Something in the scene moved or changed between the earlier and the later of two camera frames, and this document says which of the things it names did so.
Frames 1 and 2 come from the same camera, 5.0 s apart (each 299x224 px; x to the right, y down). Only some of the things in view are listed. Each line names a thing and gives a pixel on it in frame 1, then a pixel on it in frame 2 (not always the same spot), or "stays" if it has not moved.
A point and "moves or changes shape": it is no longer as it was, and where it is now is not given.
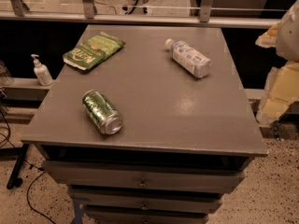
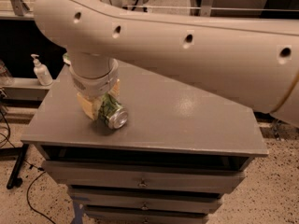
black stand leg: x=14 y=181 stays
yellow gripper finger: x=269 y=38 -> x=93 y=71
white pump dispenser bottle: x=41 y=72 stays
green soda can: x=104 y=113 moves or changes shape
